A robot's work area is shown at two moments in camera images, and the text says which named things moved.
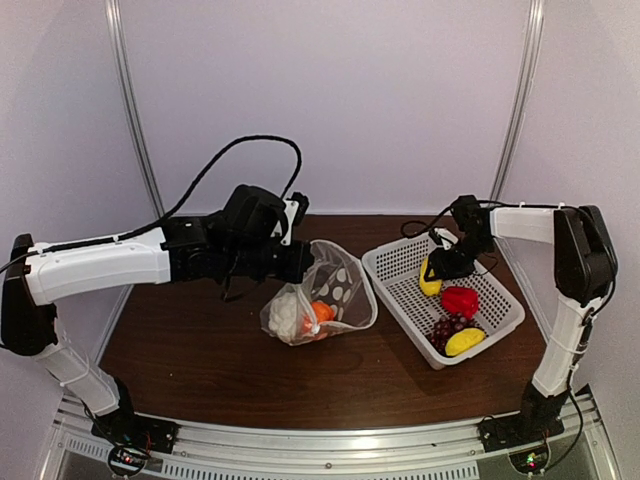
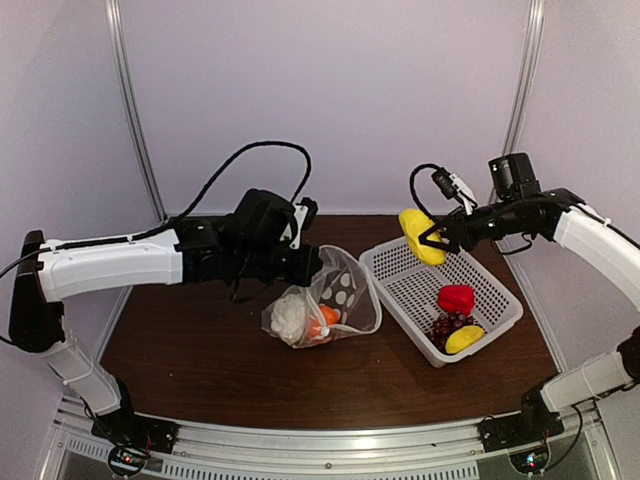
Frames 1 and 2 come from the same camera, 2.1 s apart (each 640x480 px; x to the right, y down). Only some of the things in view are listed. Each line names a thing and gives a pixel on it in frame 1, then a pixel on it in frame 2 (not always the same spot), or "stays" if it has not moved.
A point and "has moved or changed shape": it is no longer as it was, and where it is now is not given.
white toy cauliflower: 284,315 stays
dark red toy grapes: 445,327 stays
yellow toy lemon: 429,288 → 414,223
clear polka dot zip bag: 332,296 stays
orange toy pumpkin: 320,312 has moved or changed shape
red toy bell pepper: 460,299 stays
